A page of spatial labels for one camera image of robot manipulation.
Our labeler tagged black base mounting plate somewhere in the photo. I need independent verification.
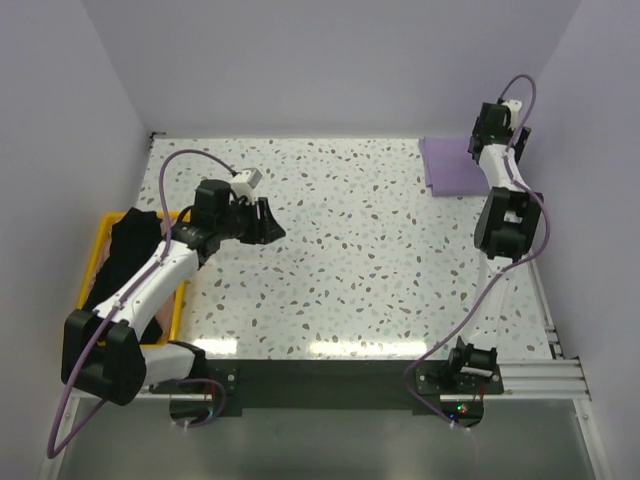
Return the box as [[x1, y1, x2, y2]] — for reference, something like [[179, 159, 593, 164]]
[[151, 359, 505, 427]]

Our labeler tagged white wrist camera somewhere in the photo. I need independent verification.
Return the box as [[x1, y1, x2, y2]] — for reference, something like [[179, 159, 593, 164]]
[[230, 168, 262, 203], [501, 99, 523, 132]]

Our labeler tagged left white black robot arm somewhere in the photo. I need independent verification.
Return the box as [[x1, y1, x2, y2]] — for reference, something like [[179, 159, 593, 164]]
[[61, 169, 285, 406]]

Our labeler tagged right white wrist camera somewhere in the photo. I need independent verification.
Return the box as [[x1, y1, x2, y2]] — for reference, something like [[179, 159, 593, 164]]
[[501, 99, 523, 132]]

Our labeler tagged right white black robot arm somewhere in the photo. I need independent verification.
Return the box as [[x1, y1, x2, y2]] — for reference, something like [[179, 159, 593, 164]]
[[440, 98, 541, 393]]

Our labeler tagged purple t shirt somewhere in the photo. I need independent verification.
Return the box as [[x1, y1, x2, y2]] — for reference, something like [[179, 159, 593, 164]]
[[418, 136, 489, 198]]

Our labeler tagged black t shirt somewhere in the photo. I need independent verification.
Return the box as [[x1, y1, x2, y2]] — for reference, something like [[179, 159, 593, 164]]
[[82, 208, 163, 311]]

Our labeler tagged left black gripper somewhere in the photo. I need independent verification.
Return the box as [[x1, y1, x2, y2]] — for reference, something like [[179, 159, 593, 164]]
[[216, 196, 285, 245]]

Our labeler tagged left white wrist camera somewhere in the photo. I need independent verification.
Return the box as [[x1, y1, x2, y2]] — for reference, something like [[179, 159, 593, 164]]
[[230, 168, 262, 203]]

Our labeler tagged yellow plastic tray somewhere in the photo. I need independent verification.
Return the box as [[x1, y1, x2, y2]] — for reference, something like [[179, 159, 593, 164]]
[[72, 211, 191, 348]]

